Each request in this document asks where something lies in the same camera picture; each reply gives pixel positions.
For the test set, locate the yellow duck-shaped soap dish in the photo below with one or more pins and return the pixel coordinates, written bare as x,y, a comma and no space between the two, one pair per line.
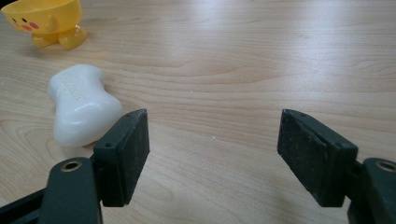
46,20

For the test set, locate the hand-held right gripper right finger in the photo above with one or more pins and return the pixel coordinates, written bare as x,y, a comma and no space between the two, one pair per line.
314,155

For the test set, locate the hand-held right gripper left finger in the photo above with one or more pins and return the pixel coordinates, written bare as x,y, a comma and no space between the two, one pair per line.
123,161

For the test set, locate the white soap bar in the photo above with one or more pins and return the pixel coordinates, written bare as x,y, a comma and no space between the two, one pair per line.
82,107

